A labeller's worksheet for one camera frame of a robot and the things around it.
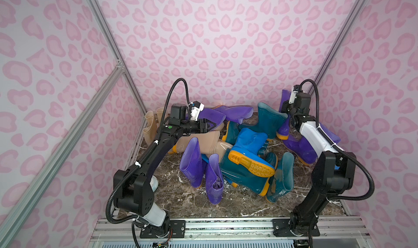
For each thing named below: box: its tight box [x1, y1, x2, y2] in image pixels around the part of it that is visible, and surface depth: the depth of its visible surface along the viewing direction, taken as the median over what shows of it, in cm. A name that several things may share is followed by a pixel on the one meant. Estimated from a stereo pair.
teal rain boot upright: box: [238, 102, 289, 140], surface depth 90 cm
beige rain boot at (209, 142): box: [167, 130, 233, 161], surface depth 91 cm
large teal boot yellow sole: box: [219, 148, 270, 197], surface depth 82 cm
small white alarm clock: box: [149, 175, 159, 192], surface depth 87 cm
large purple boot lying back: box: [213, 105, 255, 125], surface depth 104 cm
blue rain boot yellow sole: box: [228, 127, 276, 178], surface depth 84 cm
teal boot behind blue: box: [222, 120, 240, 146], surface depth 103 cm
